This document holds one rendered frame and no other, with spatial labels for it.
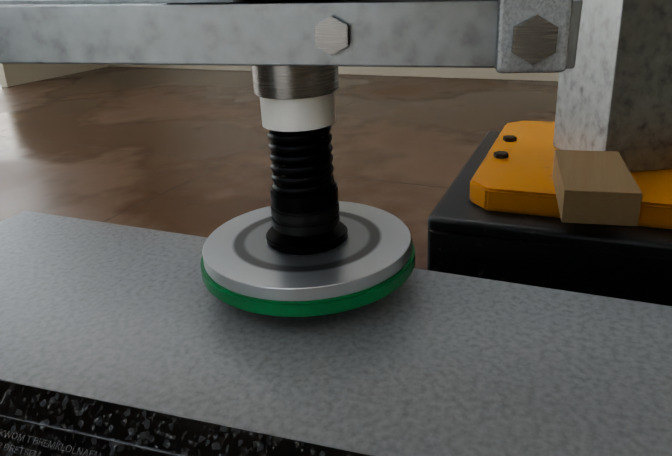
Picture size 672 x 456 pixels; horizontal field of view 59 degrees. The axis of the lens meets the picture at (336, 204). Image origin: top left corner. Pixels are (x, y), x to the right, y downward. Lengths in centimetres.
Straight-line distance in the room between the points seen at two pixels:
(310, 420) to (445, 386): 11
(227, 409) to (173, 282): 23
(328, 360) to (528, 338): 18
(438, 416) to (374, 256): 17
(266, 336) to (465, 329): 18
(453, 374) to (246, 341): 19
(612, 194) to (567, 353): 39
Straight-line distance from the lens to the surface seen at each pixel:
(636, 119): 112
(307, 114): 54
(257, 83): 55
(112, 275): 73
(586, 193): 90
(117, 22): 56
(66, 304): 69
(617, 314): 63
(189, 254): 75
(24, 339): 65
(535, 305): 62
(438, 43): 49
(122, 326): 63
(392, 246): 59
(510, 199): 103
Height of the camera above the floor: 113
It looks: 21 degrees down
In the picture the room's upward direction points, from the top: 3 degrees counter-clockwise
